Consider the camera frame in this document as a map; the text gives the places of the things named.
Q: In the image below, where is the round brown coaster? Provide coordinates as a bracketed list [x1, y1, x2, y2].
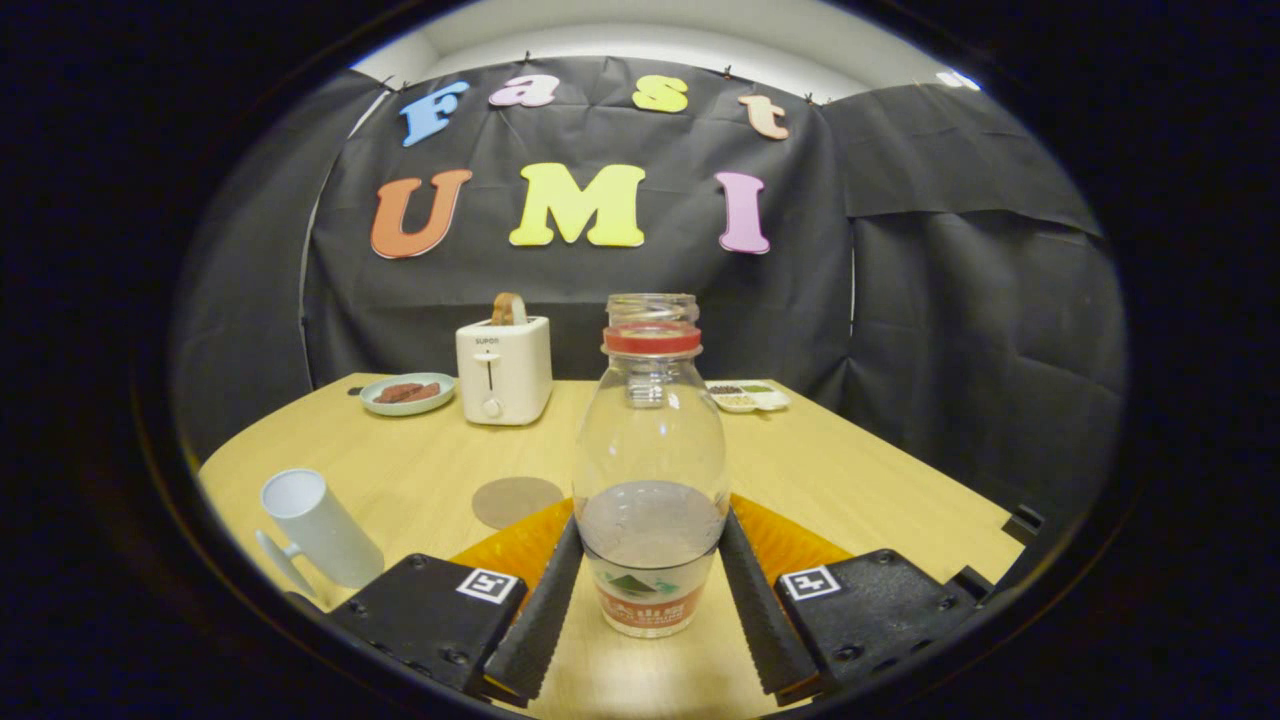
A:
[472, 476, 566, 531]

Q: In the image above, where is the white divided condiment tray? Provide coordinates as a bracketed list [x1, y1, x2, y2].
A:
[705, 379, 791, 414]

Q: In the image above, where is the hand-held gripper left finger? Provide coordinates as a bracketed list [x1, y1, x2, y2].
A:
[325, 498, 586, 706]

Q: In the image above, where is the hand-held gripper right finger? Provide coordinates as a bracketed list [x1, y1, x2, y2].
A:
[718, 493, 996, 706]

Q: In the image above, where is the white cup with handle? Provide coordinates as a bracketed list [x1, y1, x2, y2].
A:
[255, 468, 386, 601]

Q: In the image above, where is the wooden table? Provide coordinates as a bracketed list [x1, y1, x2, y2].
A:
[198, 373, 1026, 720]

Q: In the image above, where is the pale green plate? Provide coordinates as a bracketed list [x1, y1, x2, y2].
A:
[359, 372, 457, 417]

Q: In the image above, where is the white toaster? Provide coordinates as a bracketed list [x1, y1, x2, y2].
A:
[455, 316, 554, 427]

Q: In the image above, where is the clear plastic juice bottle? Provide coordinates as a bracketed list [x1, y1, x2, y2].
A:
[572, 293, 731, 639]

